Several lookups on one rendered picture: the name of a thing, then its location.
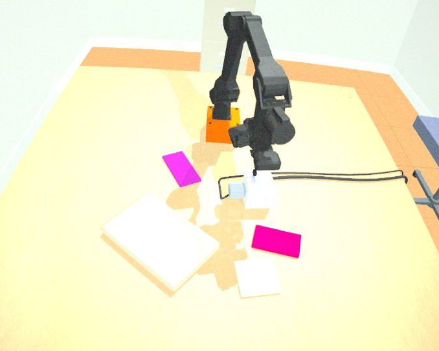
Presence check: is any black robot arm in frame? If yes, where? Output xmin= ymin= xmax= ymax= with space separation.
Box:
xmin=209 ymin=11 xmax=296 ymax=148

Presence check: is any hot pink rectangular block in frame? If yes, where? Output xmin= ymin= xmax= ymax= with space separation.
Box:
xmin=251 ymin=225 xmax=301 ymax=258

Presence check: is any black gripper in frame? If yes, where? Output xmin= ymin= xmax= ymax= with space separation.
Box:
xmin=243 ymin=117 xmax=281 ymax=171

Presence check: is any magenta flat slab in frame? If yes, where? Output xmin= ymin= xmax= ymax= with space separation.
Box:
xmin=163 ymin=151 xmax=201 ymax=188

